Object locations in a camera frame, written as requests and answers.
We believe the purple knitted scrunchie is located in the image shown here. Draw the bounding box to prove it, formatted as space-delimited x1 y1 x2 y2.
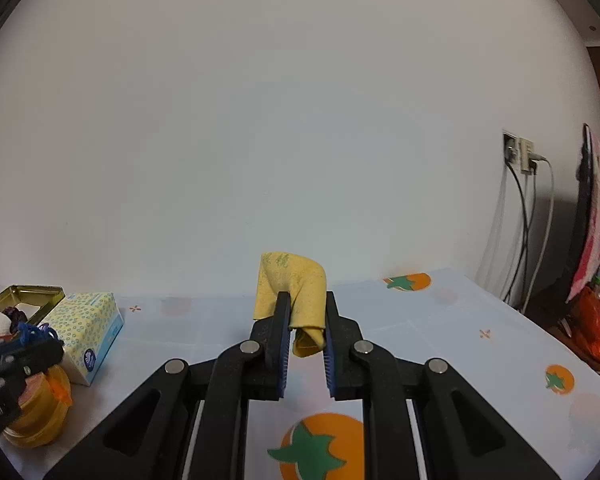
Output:
2 307 28 334

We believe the yellow cloth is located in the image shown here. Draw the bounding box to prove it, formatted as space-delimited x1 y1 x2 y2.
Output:
253 252 327 358

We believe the yellow round lidded container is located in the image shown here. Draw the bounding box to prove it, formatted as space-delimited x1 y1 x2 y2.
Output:
3 365 72 448

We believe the gold metal tin box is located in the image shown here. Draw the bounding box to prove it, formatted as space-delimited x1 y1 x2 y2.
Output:
0 285 65 324

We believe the yellow blue tissue pack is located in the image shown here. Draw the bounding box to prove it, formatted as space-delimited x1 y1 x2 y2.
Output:
38 292 123 387

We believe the persimmon print tablecloth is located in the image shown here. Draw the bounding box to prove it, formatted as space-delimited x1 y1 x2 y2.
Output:
0 266 600 480

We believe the pink patterned hanging board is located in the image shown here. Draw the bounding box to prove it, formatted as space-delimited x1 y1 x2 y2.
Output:
565 124 600 302

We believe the black power cable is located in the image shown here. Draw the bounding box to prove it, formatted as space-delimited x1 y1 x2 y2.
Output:
499 146 531 306

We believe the grey power cable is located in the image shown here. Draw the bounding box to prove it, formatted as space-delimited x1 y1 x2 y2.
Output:
521 152 556 313

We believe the wall power socket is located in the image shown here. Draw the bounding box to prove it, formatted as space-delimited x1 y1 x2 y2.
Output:
503 130 534 174

